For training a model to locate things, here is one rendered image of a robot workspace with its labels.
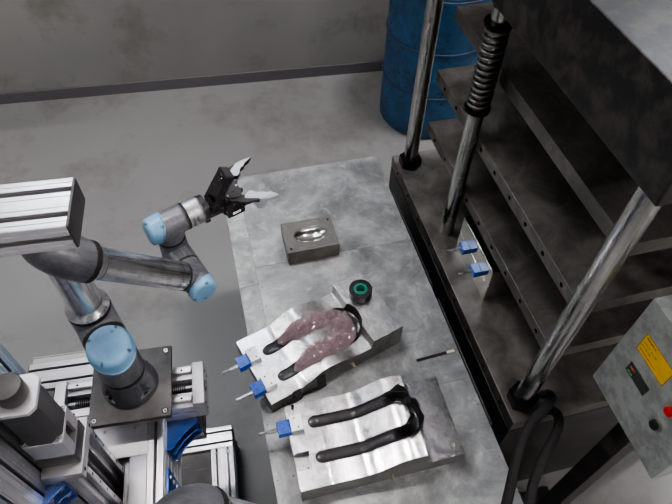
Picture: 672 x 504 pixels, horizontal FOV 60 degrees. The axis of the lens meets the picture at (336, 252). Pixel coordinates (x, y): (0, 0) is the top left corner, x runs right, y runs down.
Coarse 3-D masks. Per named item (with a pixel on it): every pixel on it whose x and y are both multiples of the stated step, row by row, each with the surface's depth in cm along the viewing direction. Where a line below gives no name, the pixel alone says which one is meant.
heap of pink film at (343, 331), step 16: (304, 320) 194; (320, 320) 196; (336, 320) 197; (352, 320) 199; (288, 336) 194; (336, 336) 193; (352, 336) 194; (304, 352) 189; (320, 352) 188; (304, 368) 189
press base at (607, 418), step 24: (408, 216) 258; (432, 264) 237; (432, 288) 243; (456, 312) 221; (456, 336) 225; (480, 384) 209; (600, 408) 198; (504, 432) 196; (576, 432) 214; (600, 432) 223; (504, 456) 215; (528, 456) 224; (552, 456) 233; (576, 456) 243
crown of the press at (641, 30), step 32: (512, 0) 142; (544, 0) 129; (576, 0) 118; (608, 0) 115; (640, 0) 115; (544, 32) 131; (576, 32) 120; (608, 32) 111; (640, 32) 108; (544, 64) 134; (576, 64) 122; (608, 64) 113; (640, 64) 104; (576, 96) 124; (608, 96) 114; (640, 96) 106; (608, 128) 116; (640, 128) 107; (640, 160) 109
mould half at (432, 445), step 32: (384, 384) 179; (416, 384) 187; (288, 416) 177; (384, 416) 174; (448, 416) 181; (320, 448) 171; (384, 448) 169; (416, 448) 167; (448, 448) 174; (320, 480) 165; (352, 480) 166
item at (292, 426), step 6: (300, 414) 174; (282, 420) 174; (288, 420) 174; (294, 420) 173; (300, 420) 173; (282, 426) 173; (288, 426) 173; (294, 426) 172; (300, 426) 172; (264, 432) 173; (270, 432) 173; (276, 432) 174; (282, 432) 172; (288, 432) 172; (294, 432) 172; (300, 432) 173
